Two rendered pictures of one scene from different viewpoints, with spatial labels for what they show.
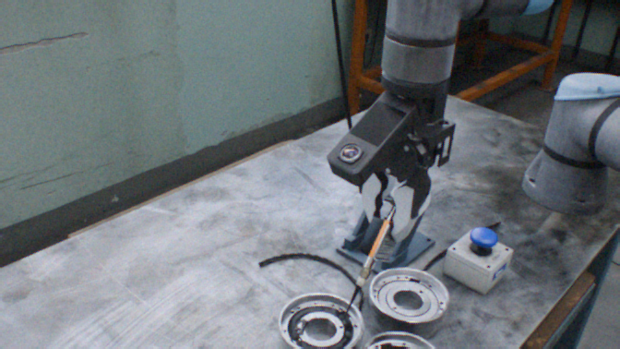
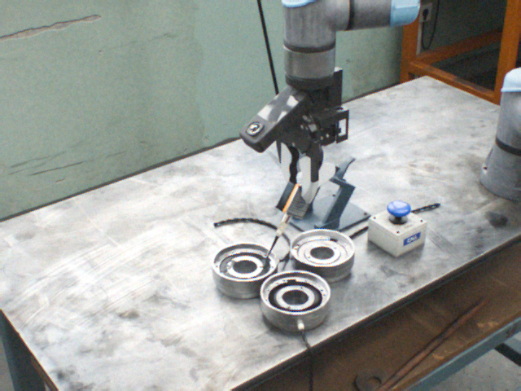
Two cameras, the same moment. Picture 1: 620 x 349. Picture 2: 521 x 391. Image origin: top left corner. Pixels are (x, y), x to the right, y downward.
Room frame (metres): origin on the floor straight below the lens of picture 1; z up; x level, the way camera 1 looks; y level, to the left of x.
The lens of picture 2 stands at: (-0.47, -0.27, 1.57)
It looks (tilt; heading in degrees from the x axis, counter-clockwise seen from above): 32 degrees down; 12
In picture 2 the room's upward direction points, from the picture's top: 1 degrees counter-clockwise
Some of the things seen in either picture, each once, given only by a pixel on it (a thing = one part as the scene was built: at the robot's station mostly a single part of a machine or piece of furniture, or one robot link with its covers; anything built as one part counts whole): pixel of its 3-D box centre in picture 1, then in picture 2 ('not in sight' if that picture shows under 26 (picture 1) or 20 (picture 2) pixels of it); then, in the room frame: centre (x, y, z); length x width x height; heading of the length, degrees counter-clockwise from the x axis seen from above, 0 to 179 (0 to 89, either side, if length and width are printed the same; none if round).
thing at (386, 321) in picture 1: (407, 305); (321, 257); (0.57, -0.14, 0.82); 0.10 x 0.10 x 0.04
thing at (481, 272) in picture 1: (480, 258); (399, 228); (0.68, -0.26, 0.82); 0.08 x 0.07 x 0.05; 138
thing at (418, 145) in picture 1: (411, 123); (312, 107); (0.61, -0.11, 1.07); 0.09 x 0.08 x 0.12; 140
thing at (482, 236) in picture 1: (481, 246); (398, 217); (0.67, -0.25, 0.85); 0.04 x 0.04 x 0.05
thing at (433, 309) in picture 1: (407, 305); (321, 257); (0.57, -0.14, 0.82); 0.08 x 0.08 x 0.02
